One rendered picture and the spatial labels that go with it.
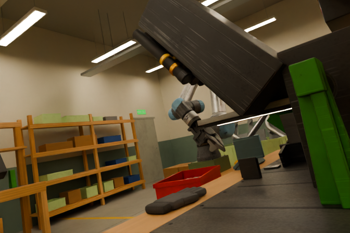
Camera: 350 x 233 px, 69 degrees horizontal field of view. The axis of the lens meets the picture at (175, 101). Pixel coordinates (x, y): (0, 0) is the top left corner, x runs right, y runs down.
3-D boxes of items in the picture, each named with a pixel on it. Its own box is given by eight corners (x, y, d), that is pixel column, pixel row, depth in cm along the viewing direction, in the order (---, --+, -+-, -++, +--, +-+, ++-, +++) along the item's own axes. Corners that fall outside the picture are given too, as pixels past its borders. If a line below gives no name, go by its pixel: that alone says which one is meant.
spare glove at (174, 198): (171, 216, 61) (169, 205, 61) (142, 215, 68) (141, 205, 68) (216, 192, 76) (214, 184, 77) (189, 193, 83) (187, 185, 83)
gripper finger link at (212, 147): (219, 158, 120) (205, 143, 124) (226, 149, 117) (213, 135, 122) (215, 159, 117) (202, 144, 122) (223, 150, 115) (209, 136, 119)
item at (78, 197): (147, 188, 724) (133, 111, 759) (41, 230, 474) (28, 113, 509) (133, 189, 753) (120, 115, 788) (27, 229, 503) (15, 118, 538)
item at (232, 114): (198, 129, 91) (197, 120, 92) (220, 126, 104) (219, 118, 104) (317, 101, 68) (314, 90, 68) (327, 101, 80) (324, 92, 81)
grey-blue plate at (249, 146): (241, 180, 88) (232, 139, 90) (244, 178, 89) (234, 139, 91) (268, 178, 82) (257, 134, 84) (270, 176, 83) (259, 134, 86)
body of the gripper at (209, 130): (208, 145, 128) (192, 128, 133) (217, 133, 124) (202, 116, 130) (199, 147, 122) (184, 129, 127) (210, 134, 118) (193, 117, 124)
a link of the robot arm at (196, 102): (189, 102, 150) (176, 104, 142) (203, 97, 142) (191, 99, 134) (192, 115, 149) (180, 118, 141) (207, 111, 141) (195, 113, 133)
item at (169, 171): (164, 185, 708) (161, 169, 715) (182, 178, 771) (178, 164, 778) (199, 182, 635) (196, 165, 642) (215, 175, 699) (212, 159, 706)
